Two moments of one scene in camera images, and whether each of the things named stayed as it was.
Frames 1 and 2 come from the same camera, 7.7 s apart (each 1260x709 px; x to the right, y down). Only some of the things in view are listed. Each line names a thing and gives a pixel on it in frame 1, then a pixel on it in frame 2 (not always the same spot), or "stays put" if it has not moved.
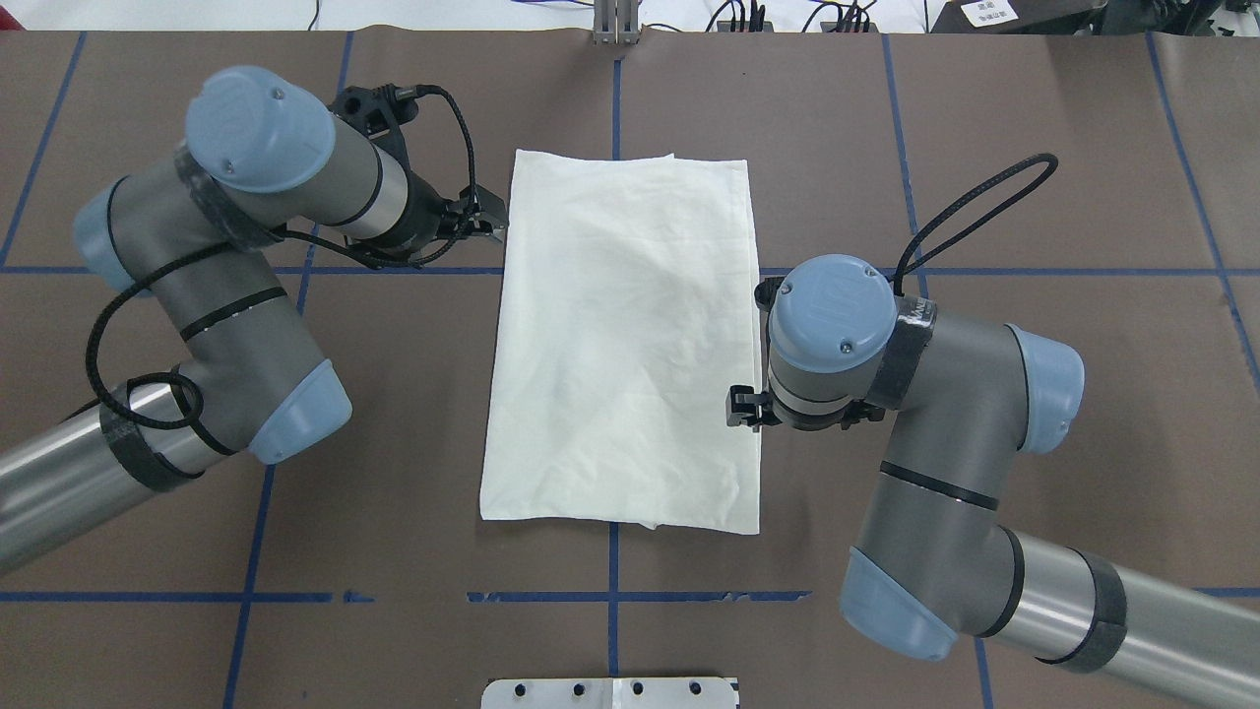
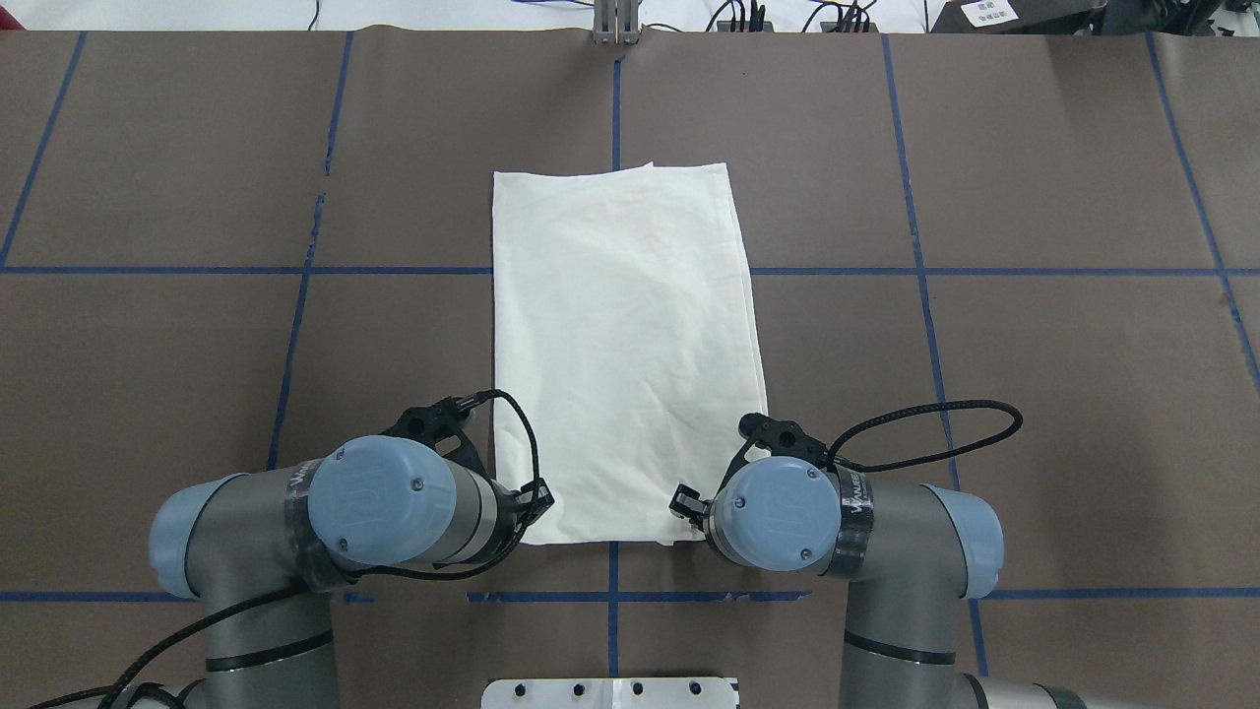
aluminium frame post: (615, 22) stays put
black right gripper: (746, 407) → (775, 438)
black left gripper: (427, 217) → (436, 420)
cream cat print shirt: (627, 309) stays put
